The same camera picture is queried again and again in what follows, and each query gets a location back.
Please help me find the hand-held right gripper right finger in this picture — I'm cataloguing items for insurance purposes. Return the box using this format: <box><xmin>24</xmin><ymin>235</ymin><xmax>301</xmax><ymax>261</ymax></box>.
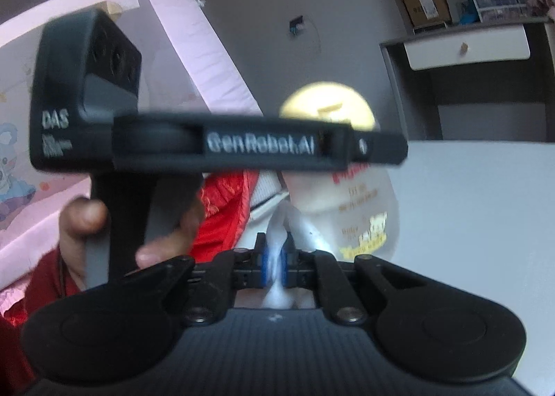
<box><xmin>280</xmin><ymin>235</ymin><xmax>434</xmax><ymax>325</ymax></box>

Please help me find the blue plastic bag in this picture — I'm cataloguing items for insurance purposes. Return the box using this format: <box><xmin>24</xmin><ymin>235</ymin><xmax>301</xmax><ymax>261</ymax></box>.
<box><xmin>457</xmin><ymin>0</ymin><xmax>481</xmax><ymax>26</ymax></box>

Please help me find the grey desk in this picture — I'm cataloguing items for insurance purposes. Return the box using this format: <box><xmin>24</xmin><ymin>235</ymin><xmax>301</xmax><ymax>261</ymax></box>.
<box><xmin>379</xmin><ymin>16</ymin><xmax>555</xmax><ymax>143</ymax></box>

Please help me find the clear bottle with yellow cap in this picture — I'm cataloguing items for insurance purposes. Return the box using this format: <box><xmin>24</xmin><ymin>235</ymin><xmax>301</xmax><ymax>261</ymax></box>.
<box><xmin>277</xmin><ymin>81</ymin><xmax>400</xmax><ymax>310</ymax></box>

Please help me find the grey bedside cabinet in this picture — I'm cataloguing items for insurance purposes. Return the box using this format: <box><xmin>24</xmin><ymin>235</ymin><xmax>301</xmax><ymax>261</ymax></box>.
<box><xmin>386</xmin><ymin>140</ymin><xmax>555</xmax><ymax>396</ymax></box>

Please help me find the white cloth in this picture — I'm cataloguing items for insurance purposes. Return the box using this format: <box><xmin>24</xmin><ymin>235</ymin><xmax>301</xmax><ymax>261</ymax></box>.
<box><xmin>262</xmin><ymin>201</ymin><xmax>330</xmax><ymax>310</ymax></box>

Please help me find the red embroidered bedding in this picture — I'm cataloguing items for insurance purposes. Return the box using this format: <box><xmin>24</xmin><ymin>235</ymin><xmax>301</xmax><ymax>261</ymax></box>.
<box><xmin>191</xmin><ymin>168</ymin><xmax>261</xmax><ymax>260</ymax></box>

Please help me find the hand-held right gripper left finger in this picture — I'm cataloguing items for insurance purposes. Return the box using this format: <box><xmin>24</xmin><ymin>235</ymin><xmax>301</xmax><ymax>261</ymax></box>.
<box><xmin>123</xmin><ymin>233</ymin><xmax>266</xmax><ymax>324</ymax></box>

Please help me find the person's left hand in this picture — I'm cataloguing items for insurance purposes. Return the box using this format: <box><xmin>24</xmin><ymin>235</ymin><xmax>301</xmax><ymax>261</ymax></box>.
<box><xmin>58</xmin><ymin>179</ymin><xmax>206</xmax><ymax>290</ymax></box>

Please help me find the person's left forearm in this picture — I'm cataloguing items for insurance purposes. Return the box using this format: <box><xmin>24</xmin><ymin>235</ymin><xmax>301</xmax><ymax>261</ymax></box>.
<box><xmin>22</xmin><ymin>244</ymin><xmax>87</xmax><ymax>323</ymax></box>

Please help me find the pink padded bed rail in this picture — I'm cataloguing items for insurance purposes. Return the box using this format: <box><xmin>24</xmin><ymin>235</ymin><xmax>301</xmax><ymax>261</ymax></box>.
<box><xmin>0</xmin><ymin>0</ymin><xmax>265</xmax><ymax>293</ymax></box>

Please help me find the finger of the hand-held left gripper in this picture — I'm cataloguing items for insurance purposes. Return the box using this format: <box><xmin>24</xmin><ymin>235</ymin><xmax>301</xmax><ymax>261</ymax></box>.
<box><xmin>349</xmin><ymin>126</ymin><xmax>409</xmax><ymax>168</ymax></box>

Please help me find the white bed frame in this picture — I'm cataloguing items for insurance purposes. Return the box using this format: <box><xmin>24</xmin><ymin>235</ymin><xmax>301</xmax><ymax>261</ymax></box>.
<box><xmin>249</xmin><ymin>170</ymin><xmax>289</xmax><ymax>223</ymax></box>

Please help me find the cardboard box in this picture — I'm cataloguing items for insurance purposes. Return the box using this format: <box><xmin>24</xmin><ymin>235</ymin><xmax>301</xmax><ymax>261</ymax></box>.
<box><xmin>396</xmin><ymin>0</ymin><xmax>452</xmax><ymax>28</ymax></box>

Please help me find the white desk drawer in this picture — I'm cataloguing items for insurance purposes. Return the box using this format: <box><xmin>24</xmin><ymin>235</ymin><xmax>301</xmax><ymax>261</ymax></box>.
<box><xmin>403</xmin><ymin>25</ymin><xmax>532</xmax><ymax>71</ymax></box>

